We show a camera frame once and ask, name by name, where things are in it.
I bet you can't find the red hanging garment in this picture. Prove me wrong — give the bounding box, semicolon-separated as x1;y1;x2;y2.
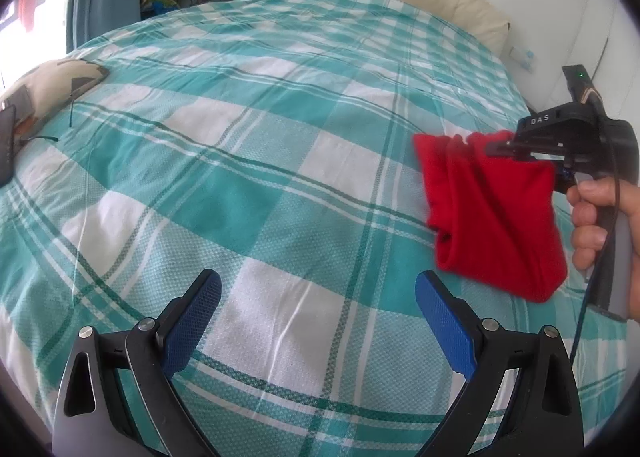
17;0;43;33

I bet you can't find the red small garment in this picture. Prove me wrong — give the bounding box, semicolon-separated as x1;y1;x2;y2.
412;131;568;303

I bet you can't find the black smartphone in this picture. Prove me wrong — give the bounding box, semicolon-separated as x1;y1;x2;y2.
0;104;18;185

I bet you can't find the teal plaid blanket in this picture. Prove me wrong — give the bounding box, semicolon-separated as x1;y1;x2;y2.
0;0;631;457

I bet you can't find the person's right hand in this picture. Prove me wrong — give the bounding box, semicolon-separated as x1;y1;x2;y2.
566;171;640;323

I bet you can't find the dark thin cord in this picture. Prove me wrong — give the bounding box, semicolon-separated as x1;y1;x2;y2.
20;96;76;144

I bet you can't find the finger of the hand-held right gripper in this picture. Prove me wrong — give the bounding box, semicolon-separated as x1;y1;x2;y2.
483;135;542;161

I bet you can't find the patterned cream pillow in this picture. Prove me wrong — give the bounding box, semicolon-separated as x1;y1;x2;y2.
0;58;111;138

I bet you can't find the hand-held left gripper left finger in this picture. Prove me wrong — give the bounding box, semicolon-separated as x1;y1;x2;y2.
52;268;223;457

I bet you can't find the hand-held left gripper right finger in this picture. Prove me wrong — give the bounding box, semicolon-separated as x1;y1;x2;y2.
415;271;586;457

